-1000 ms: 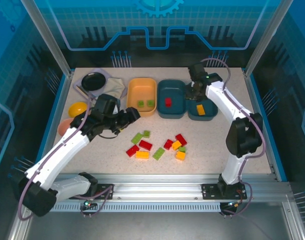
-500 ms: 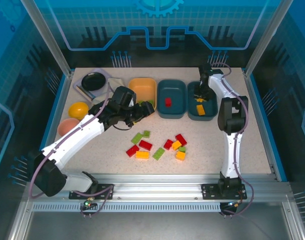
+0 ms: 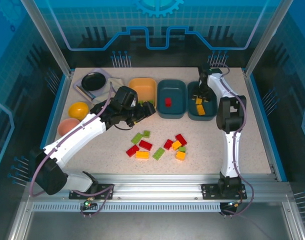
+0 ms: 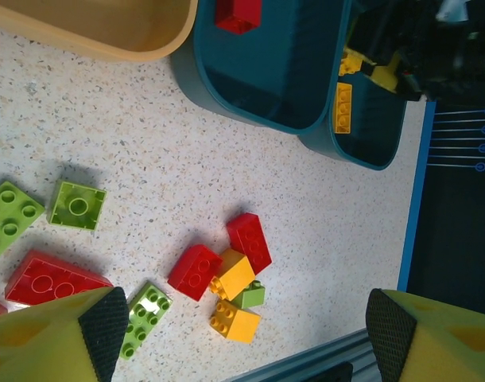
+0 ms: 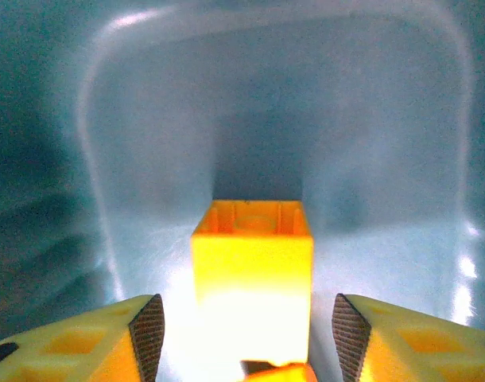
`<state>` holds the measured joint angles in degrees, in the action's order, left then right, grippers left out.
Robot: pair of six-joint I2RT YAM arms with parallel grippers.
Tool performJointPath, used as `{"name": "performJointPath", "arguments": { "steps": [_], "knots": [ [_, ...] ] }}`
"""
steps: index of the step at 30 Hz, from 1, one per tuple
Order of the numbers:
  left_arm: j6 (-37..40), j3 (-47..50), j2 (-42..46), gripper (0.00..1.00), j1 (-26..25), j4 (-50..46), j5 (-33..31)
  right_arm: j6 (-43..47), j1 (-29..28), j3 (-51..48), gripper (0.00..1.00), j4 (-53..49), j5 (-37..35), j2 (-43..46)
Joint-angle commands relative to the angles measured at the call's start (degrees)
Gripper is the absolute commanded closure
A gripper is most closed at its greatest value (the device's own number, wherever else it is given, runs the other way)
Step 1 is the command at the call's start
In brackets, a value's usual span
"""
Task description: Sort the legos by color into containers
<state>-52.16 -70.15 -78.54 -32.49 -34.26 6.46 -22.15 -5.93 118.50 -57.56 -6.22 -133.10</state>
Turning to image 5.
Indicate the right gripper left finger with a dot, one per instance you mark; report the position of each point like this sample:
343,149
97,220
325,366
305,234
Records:
67,350

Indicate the teal plastic bin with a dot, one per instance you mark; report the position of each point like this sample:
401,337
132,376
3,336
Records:
266,119

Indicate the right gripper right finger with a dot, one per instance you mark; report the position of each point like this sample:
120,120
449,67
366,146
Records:
417,350

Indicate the small yellow lego brick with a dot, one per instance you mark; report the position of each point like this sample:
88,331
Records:
250,262

